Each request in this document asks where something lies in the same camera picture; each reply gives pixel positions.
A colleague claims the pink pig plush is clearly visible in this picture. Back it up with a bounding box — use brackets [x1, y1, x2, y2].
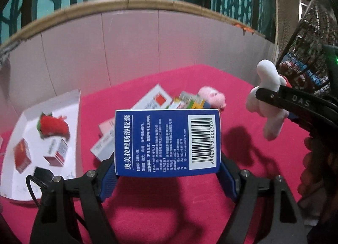
[198, 86, 228, 115]

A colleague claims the pink box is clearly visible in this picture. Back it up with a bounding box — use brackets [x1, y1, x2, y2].
[98, 117, 116, 138]

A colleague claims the white grey box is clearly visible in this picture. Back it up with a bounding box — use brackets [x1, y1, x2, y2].
[90, 130, 116, 162]

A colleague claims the white plush toy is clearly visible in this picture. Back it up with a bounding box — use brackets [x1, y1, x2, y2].
[246, 59, 294, 141]

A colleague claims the wire mesh basket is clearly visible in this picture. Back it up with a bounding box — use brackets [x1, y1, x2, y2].
[275, 4, 338, 95]

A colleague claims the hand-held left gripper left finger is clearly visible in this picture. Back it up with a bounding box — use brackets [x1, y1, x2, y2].
[30, 158, 119, 244]

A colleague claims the bamboo rail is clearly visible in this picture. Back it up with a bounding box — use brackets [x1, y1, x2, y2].
[0, 0, 268, 52]

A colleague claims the red tablecloth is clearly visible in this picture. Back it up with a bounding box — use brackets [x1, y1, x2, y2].
[0, 64, 319, 244]

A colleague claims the grey green box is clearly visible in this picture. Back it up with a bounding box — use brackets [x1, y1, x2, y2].
[179, 90, 202, 102]

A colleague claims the white cardboard tray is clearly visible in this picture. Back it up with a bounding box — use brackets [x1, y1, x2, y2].
[0, 89, 81, 202]

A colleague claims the person's right hand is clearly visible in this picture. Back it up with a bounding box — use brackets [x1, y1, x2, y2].
[299, 136, 329, 203]

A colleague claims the red strawberry plush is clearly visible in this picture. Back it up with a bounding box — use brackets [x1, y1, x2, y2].
[36, 111, 71, 139]

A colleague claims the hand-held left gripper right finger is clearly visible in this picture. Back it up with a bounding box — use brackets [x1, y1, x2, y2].
[218, 152, 308, 244]

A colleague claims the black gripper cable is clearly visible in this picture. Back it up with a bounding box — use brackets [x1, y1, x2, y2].
[26, 166, 55, 205]

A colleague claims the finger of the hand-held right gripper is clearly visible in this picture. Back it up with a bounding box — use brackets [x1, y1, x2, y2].
[255, 85, 338, 121]
[288, 111, 338, 142]

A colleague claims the yellow white box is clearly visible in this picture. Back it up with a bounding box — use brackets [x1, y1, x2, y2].
[189, 97, 212, 110]

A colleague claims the white box with red square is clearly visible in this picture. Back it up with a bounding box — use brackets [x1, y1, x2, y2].
[130, 84, 174, 110]

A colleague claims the blue medicine box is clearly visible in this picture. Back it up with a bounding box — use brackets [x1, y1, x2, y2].
[114, 108, 222, 178]

